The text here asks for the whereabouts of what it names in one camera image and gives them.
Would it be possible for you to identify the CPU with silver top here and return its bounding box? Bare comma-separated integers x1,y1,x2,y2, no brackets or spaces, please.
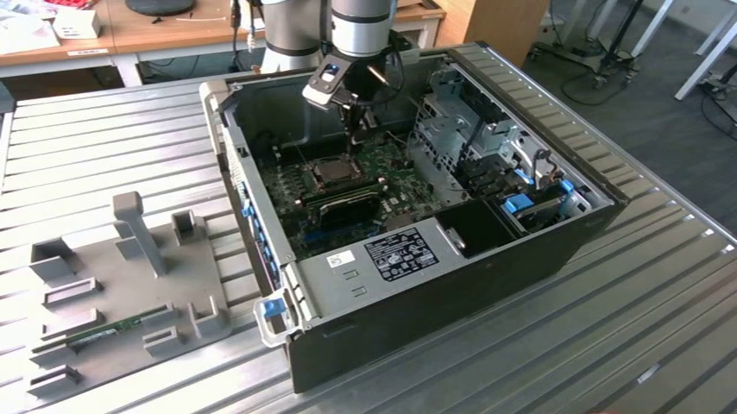
314,160,354,182

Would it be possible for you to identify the metal socket cover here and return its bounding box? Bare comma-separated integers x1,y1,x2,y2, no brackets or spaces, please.
306,153,368,193

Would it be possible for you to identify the CPU socket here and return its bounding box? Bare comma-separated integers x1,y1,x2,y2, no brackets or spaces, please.
303,151,370,195

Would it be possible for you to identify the silver metal drive cage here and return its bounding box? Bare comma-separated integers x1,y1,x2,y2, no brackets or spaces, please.
406,60,523,204

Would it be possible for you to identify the green motherboard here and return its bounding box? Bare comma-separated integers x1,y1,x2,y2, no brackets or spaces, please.
252,129,462,260

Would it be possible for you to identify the wooden cabinet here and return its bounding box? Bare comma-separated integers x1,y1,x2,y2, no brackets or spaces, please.
463,0,551,68

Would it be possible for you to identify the blue disk carrier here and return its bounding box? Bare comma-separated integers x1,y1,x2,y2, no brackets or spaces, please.
498,193,536,216

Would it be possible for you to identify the wooden desk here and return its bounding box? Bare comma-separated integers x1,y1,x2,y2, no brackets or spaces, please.
0,0,448,90

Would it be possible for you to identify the dark wheeled base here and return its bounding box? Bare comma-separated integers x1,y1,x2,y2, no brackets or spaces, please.
527,41,583,62

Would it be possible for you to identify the silver power supply unit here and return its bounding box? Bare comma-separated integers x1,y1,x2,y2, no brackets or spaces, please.
285,216,468,331

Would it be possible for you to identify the hard disk drive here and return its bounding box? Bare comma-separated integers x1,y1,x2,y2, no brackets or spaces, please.
506,196,591,232

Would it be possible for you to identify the black round object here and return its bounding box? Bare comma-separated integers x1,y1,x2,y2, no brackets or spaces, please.
124,0,196,16

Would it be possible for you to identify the dark open PC case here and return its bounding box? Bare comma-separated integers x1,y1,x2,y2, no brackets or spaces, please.
197,41,633,394

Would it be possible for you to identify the black wheeled stand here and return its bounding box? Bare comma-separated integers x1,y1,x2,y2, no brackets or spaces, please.
586,0,645,90

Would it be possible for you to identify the white cardboard box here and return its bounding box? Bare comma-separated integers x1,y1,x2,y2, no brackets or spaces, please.
51,8,104,41

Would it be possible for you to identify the white table leg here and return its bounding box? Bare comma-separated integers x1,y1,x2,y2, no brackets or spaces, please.
630,0,675,60

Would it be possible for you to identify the grey parts rack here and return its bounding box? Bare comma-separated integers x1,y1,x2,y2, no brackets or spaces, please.
25,191,235,400

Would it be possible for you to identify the green RAM stick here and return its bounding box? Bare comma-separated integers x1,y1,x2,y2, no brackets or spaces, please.
29,306,168,354

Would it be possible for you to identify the grey cable bundle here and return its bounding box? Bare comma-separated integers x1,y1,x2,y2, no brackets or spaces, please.
530,148,565,191

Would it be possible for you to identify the white table frame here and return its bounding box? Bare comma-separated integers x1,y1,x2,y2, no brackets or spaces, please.
671,25,737,103

